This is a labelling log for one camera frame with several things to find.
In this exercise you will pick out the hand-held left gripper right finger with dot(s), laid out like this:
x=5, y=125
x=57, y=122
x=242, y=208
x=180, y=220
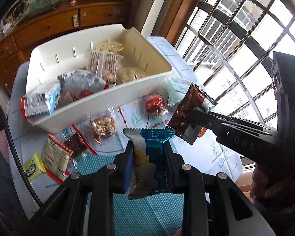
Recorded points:
x=169, y=167

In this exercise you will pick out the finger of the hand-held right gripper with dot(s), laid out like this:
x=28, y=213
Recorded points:
x=206, y=120

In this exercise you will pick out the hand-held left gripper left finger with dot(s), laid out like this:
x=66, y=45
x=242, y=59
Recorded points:
x=129, y=167

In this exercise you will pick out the orange and white snack packet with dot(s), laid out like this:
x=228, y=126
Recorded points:
x=202, y=132

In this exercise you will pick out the brown and silver snack packet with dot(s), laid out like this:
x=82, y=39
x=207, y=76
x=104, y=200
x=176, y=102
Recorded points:
x=184, y=103

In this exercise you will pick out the pale green snack packet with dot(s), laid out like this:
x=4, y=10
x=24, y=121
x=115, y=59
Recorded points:
x=174, y=88

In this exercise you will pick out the clear packet with nut cookie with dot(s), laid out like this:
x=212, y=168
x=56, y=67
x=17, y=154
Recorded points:
x=103, y=126

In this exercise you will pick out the red round candy packet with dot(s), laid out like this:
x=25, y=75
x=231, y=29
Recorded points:
x=154, y=103

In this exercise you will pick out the clear packet with dark cake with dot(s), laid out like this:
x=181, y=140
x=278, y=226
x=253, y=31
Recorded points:
x=76, y=145

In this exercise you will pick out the white plastic storage bin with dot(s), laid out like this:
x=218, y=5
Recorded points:
x=100, y=108

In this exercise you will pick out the beige packet with red trim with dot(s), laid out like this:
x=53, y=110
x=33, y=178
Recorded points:
x=56, y=157

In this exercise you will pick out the red and white snack packet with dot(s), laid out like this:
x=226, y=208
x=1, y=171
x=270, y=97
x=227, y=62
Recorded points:
x=83, y=83

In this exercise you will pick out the small green snack packet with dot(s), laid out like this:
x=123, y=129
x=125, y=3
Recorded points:
x=33, y=168

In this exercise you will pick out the striped clear pastry packet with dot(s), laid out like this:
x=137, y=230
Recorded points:
x=103, y=64

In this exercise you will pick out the large white biscuit packet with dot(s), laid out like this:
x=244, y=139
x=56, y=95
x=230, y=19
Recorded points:
x=41, y=100

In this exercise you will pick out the person's right hand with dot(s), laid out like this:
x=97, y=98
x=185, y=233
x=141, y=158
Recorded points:
x=275, y=189

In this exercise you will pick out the metal window grille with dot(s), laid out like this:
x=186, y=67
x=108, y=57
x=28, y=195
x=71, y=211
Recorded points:
x=248, y=41

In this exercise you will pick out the white drawer child lock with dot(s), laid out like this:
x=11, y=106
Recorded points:
x=75, y=21

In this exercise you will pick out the wooden desk with drawers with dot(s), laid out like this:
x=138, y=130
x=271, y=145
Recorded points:
x=51, y=27

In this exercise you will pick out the green map sheet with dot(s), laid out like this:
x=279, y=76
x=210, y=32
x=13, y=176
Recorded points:
x=43, y=3

